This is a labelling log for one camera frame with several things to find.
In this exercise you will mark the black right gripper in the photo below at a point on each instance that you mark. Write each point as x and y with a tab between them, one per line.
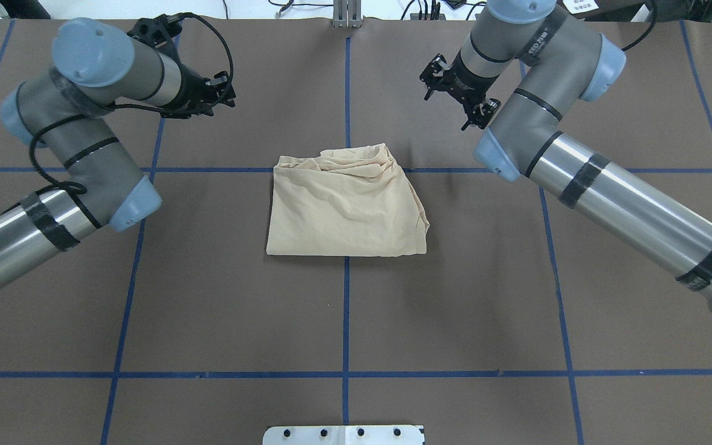
462	83

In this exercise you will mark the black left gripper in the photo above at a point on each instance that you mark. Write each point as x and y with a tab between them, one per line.
190	91

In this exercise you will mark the cream long-sleeve printed shirt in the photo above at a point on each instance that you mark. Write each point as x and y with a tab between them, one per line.
345	202

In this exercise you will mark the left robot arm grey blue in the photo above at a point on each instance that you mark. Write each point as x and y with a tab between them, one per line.
91	179

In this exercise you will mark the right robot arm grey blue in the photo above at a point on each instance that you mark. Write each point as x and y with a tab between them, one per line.
520	70

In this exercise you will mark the aluminium camera mount post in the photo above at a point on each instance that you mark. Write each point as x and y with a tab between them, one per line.
347	14

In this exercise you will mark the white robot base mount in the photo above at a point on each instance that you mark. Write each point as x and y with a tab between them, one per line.
345	434

